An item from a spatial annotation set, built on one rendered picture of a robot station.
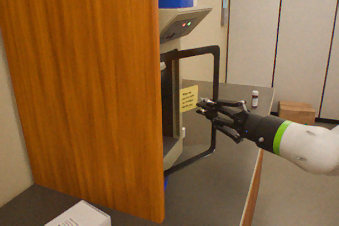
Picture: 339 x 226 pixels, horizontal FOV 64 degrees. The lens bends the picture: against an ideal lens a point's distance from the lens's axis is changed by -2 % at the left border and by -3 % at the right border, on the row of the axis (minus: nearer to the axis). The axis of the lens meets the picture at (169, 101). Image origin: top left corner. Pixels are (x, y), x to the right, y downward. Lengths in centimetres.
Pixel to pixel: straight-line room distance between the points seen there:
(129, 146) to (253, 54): 321
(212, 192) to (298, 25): 303
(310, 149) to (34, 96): 75
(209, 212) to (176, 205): 10
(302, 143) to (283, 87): 323
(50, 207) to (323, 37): 341
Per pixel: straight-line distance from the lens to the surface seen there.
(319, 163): 68
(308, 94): 393
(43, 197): 103
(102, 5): 68
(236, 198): 95
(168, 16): 69
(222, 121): 85
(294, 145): 70
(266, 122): 74
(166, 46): 91
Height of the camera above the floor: 153
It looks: 20 degrees down
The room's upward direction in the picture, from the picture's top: 1 degrees counter-clockwise
